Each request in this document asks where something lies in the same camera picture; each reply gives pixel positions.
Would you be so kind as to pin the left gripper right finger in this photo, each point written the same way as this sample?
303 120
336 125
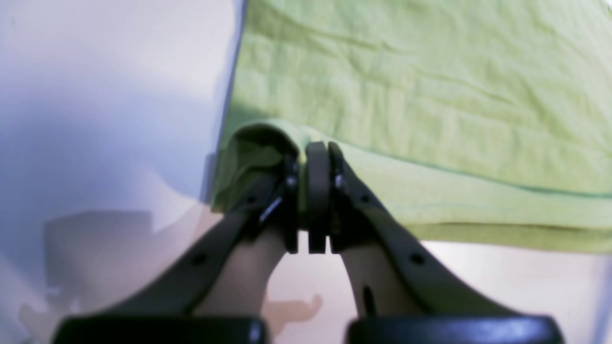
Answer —
404 295

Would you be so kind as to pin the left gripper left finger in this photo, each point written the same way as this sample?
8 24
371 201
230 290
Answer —
214 292

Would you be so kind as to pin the green t-shirt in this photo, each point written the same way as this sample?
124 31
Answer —
484 121

